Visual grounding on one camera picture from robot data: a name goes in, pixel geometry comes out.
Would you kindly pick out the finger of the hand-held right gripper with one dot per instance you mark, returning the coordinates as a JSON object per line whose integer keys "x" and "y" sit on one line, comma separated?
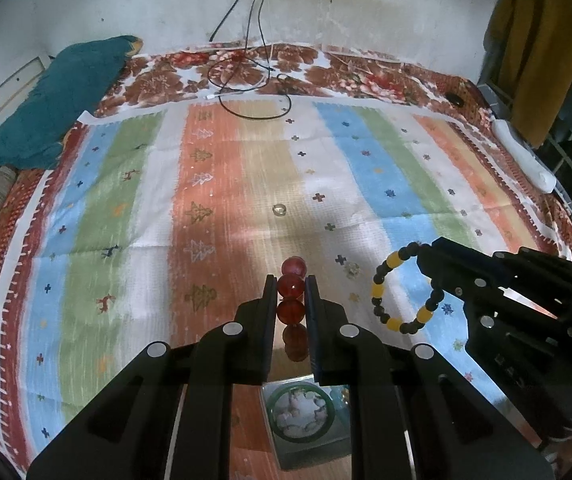
{"x": 460, "y": 270}
{"x": 555, "y": 290}

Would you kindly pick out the brown hanging jacket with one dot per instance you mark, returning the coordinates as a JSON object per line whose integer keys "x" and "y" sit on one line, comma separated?
{"x": 545, "y": 55}

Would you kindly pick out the small black object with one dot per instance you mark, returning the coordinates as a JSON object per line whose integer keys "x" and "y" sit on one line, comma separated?
{"x": 455, "y": 99}

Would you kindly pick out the green jade bangle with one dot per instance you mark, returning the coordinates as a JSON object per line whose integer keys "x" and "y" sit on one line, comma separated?
{"x": 272, "y": 407}

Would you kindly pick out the white headboard panel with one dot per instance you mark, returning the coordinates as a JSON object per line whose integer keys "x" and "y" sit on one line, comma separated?
{"x": 1, "y": 100}

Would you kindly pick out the teal quilted blanket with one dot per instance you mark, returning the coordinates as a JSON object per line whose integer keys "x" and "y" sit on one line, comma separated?
{"x": 51, "y": 105}

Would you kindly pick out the white long plastic object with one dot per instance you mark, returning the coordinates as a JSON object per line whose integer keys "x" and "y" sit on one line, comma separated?
{"x": 523, "y": 155}

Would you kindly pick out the silver metal tin box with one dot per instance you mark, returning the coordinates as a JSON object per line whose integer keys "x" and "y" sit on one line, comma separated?
{"x": 306, "y": 452}

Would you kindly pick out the metal rack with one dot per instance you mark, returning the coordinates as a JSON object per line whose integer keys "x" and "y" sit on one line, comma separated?
{"x": 565, "y": 160}

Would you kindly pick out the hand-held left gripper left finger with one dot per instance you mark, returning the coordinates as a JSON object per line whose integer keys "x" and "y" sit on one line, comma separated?
{"x": 266, "y": 320}

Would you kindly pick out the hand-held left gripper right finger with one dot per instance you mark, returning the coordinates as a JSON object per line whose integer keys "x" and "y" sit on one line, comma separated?
{"x": 317, "y": 320}

